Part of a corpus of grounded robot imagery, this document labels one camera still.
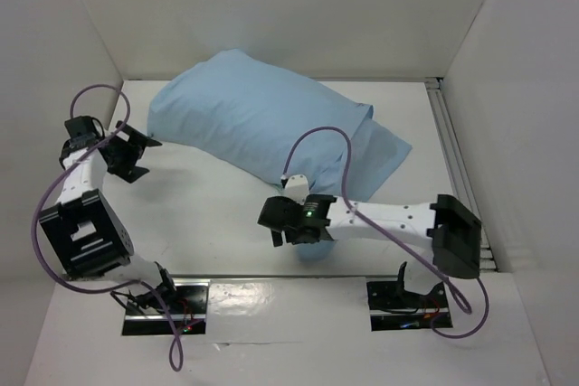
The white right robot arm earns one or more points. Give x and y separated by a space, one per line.
443 237

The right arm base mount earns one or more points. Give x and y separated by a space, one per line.
393 308

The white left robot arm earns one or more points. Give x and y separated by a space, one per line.
85 233

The light blue pillowcase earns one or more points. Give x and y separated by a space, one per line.
269 121

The aluminium rail frame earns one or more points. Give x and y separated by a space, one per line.
456 167

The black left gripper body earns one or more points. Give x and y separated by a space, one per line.
124 154

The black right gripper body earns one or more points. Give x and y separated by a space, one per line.
275 217

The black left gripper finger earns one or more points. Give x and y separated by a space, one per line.
143 141
129 173

